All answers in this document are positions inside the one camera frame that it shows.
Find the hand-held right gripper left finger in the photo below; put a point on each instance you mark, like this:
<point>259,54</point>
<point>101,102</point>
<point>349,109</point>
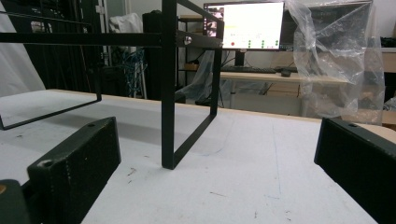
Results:
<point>74,168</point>

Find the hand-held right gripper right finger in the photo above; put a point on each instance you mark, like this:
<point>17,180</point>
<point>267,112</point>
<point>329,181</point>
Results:
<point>361,161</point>

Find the clear plastic bag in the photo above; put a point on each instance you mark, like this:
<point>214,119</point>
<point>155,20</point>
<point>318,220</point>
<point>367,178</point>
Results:
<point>337,62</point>

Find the white cloth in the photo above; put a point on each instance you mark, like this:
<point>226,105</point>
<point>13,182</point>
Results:
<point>15,68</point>

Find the black computer mouse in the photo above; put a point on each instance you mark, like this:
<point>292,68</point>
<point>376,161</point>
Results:
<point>285,73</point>

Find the wooden desk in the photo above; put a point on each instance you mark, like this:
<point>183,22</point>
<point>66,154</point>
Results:
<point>264,77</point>

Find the black keyboard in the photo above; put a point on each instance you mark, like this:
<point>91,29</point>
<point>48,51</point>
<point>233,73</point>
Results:
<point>249,69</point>

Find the black shelf unit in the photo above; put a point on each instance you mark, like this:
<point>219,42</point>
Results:
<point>190,46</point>

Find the computer monitor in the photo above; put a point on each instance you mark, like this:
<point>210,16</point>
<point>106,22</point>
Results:
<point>249,26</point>

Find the black metal frame rack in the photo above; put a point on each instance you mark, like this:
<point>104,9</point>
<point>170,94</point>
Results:
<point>168,93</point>

